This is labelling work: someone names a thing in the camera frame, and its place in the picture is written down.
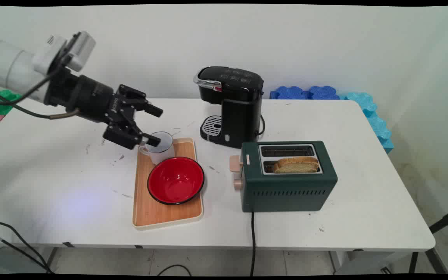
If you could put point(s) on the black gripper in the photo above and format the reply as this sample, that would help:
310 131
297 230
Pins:
88 97

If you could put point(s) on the beige toaster lever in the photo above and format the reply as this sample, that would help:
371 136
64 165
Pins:
235 163

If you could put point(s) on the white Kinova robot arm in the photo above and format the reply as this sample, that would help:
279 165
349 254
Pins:
10 66

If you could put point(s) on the white mug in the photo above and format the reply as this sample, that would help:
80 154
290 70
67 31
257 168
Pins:
162 152

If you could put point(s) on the red enamel bowl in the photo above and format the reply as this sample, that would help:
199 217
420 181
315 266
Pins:
175 181

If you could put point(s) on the wooden serving tray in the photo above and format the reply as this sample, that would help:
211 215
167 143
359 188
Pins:
150 216

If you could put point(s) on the black coffee machine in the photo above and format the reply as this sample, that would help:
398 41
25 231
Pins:
239 109

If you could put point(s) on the beige toaster knob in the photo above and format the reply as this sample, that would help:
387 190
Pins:
238 184

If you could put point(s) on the blue foam mat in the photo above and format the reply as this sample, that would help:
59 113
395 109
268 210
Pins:
290 93
323 93

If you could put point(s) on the grey table leg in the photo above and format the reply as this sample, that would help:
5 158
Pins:
51 257

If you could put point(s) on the green two-slot toaster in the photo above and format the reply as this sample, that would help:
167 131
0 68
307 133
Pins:
286 190

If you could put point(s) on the toasted bread slice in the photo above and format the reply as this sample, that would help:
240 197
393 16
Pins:
296 166

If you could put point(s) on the cyan foam mat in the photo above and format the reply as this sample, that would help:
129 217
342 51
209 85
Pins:
375 120

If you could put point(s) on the black tripod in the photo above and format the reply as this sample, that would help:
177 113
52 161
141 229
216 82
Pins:
447 221

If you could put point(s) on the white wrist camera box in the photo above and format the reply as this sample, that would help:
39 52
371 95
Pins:
78 48

